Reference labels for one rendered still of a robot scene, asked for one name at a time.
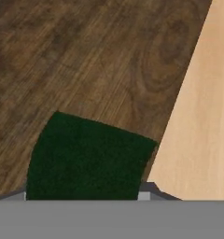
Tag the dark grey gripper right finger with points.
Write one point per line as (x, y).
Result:
(151, 192)

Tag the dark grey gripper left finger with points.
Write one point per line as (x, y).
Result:
(14, 196)

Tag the dark green sponge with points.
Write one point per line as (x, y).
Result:
(86, 158)

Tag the light wooden cutting board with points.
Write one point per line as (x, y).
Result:
(198, 124)

